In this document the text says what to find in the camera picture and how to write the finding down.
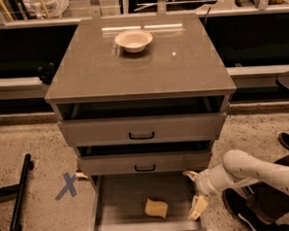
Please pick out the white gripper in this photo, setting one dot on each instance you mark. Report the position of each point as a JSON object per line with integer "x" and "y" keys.
{"x": 203, "y": 182}

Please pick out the yellow sponge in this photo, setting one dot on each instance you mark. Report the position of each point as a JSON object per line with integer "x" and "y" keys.
{"x": 156, "y": 208}

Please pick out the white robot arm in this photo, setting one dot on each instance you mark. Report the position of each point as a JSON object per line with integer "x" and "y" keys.
{"x": 238, "y": 169}

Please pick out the grey bottom drawer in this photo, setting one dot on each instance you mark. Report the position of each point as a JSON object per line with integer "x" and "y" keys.
{"x": 119, "y": 203}

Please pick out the grey drawer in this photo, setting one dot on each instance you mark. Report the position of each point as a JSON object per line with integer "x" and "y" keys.
{"x": 119, "y": 203}
{"x": 144, "y": 158}
{"x": 142, "y": 121}

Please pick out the grey drawer cabinet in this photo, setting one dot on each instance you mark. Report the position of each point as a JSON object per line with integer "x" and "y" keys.
{"x": 180, "y": 62}

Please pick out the grey middle drawer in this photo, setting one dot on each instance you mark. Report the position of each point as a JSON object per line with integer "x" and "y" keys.
{"x": 144, "y": 158}

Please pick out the grey top drawer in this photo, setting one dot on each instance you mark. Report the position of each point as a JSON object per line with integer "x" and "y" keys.
{"x": 142, "y": 121}

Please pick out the black sneaker near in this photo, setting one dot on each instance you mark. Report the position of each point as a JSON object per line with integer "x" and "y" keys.
{"x": 236, "y": 205}

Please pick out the brown trouser leg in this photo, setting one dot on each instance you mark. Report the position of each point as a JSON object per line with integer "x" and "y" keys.
{"x": 270, "y": 198}

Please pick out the blue tape cross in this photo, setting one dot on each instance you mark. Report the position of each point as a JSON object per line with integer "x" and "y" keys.
{"x": 69, "y": 186}

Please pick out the white paper bowl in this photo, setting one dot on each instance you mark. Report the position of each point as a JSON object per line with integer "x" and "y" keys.
{"x": 133, "y": 40}

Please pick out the black stand leg left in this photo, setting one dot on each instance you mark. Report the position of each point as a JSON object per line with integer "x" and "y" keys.
{"x": 16, "y": 192}

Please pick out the black clamp knob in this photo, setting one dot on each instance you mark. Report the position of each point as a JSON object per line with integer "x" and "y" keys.
{"x": 47, "y": 74}

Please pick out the clear plastic bag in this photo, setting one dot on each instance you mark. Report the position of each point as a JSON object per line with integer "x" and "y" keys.
{"x": 46, "y": 8}

